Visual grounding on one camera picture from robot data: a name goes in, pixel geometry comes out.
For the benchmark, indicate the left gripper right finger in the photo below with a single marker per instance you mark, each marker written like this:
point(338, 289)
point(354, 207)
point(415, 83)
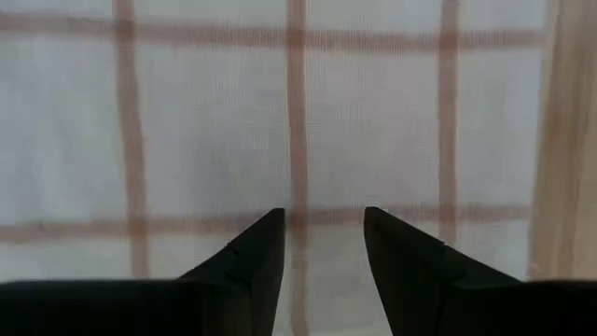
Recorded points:
point(406, 284)

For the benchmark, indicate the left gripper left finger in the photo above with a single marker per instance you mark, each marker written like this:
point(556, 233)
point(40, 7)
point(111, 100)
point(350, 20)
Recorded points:
point(256, 280)

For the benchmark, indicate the white checked towel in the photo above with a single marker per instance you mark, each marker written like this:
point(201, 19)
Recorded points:
point(210, 140)

